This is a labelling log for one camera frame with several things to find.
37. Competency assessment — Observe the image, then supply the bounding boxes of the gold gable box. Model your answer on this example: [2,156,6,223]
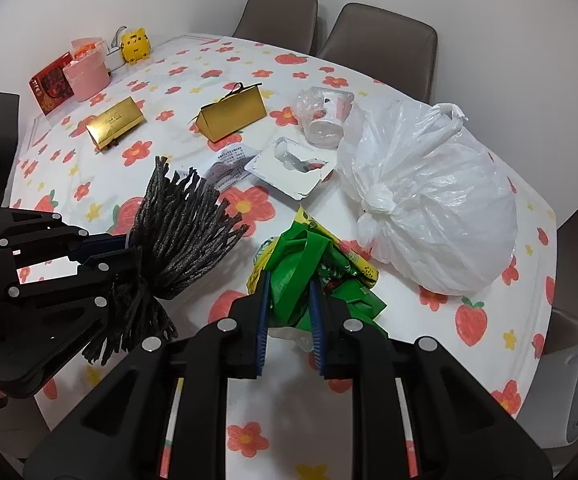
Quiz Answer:
[188,81,268,144]

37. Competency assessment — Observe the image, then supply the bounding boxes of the white knotted plastic bag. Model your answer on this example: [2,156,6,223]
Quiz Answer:
[336,98,520,295]

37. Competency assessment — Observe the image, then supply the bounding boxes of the black fringed wrapper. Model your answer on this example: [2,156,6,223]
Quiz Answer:
[81,155,250,365]

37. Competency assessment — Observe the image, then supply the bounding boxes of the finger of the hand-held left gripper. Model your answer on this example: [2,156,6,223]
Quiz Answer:
[6,254,146,313]
[0,209,132,262]

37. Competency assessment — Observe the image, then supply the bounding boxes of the grey round trash bin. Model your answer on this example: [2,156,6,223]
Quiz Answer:
[541,338,578,449]

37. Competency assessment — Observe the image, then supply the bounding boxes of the green wrapper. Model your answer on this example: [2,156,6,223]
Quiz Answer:
[246,206,388,334]

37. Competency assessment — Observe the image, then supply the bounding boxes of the white charger cable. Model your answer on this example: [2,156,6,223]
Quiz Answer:
[103,27,128,69]

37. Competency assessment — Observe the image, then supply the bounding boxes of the brown dining chair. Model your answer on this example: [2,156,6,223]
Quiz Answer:
[316,3,439,106]
[232,0,319,56]

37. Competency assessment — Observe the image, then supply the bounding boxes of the white printed paper slip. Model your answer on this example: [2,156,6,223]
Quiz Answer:
[203,145,260,194]

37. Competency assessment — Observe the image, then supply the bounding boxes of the pink round bucket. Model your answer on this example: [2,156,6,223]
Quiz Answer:
[62,49,112,103]

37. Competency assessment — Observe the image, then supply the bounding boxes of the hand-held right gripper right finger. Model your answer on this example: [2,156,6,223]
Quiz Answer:
[308,279,552,480]

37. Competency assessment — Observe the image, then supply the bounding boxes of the yellow tiger toy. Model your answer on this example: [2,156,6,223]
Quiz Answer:
[120,26,152,65]

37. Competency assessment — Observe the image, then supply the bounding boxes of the white plastic tray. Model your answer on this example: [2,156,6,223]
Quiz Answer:
[244,135,338,201]

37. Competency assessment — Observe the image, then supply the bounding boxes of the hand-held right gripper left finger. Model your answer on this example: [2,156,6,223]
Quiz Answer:
[24,271,272,480]

